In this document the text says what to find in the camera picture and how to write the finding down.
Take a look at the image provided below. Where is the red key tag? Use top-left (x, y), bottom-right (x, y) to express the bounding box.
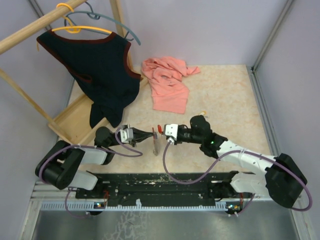
top-left (157, 124), bottom-right (163, 134)

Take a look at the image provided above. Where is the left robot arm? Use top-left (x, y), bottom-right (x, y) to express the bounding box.
top-left (35, 124), bottom-right (157, 199)

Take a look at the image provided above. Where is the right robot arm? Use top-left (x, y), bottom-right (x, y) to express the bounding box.
top-left (169, 115), bottom-right (307, 209)

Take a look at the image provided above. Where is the wooden clothes rack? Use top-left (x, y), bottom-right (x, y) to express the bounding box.
top-left (0, 0), bottom-right (149, 151)

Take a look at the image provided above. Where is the pink cloth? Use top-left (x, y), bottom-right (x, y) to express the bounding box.
top-left (141, 56), bottom-right (201, 114)

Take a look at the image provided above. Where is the dark navy vest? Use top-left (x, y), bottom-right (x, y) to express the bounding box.
top-left (36, 30), bottom-right (141, 128)

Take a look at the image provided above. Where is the yellow clothes hanger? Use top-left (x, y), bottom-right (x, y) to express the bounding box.
top-left (36, 2), bottom-right (113, 52)

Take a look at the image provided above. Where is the grey-blue clothes hanger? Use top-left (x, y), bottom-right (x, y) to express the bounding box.
top-left (63, 0), bottom-right (142, 46)

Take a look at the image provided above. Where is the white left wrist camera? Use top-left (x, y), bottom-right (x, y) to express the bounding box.
top-left (118, 124), bottom-right (134, 144)

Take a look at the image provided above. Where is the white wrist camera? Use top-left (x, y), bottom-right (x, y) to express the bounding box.
top-left (163, 123), bottom-right (179, 145)
top-left (118, 124), bottom-right (134, 144)

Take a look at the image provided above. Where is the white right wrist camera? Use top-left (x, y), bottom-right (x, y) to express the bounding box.
top-left (163, 123), bottom-right (179, 145)

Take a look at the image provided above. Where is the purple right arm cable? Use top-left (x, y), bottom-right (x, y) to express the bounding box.
top-left (162, 142), bottom-right (314, 216)

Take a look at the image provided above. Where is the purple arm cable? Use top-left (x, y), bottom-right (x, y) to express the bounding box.
top-left (39, 129), bottom-right (144, 219)
top-left (162, 142), bottom-right (314, 216)

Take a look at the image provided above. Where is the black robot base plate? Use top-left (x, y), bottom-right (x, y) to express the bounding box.
top-left (75, 171), bottom-right (251, 207)

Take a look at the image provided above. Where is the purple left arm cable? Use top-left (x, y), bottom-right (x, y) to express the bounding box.
top-left (39, 129), bottom-right (144, 219)

